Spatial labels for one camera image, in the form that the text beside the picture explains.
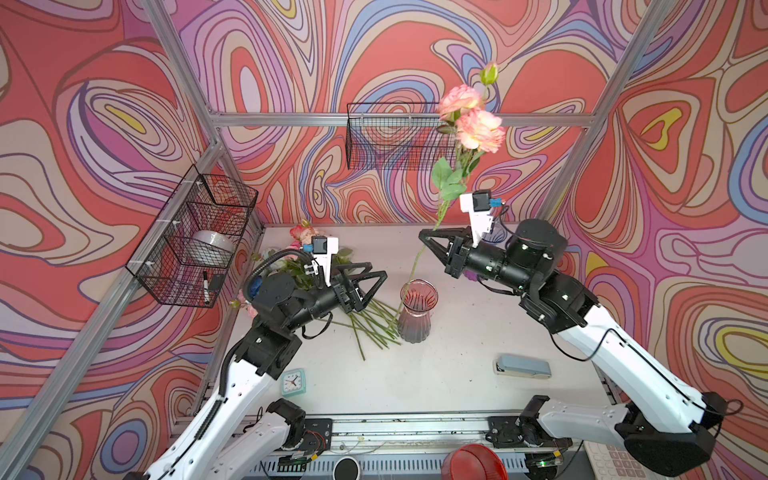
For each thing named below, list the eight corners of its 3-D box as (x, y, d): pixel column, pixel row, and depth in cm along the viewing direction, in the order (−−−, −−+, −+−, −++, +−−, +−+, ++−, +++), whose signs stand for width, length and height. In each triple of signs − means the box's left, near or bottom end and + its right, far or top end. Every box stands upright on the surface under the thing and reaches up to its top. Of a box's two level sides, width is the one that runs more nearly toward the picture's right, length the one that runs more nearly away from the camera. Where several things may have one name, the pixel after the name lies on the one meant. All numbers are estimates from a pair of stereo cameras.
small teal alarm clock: (285, 398, 81) (282, 396, 79) (284, 373, 85) (282, 370, 83) (306, 393, 82) (303, 390, 80) (304, 369, 86) (302, 366, 84)
